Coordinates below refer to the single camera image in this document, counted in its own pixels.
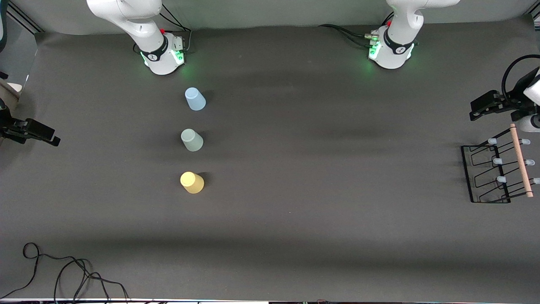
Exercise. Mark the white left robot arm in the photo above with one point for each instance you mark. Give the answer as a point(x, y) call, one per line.
point(398, 25)

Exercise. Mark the light blue plastic cup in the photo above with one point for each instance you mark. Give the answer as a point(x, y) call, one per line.
point(195, 99)

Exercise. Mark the dark grey table mat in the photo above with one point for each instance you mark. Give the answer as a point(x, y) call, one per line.
point(320, 169)

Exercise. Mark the pale green plastic cup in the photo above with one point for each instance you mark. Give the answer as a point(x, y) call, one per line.
point(192, 140)

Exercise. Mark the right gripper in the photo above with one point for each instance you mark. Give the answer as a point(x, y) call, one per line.
point(9, 127)

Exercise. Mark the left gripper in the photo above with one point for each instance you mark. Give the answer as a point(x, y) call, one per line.
point(513, 104)

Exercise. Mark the white panel corner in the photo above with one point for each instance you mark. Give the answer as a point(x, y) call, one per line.
point(10, 88)

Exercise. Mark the yellow plastic cup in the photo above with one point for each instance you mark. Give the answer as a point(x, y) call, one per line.
point(192, 183)

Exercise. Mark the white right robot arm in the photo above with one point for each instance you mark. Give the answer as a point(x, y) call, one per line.
point(143, 25)

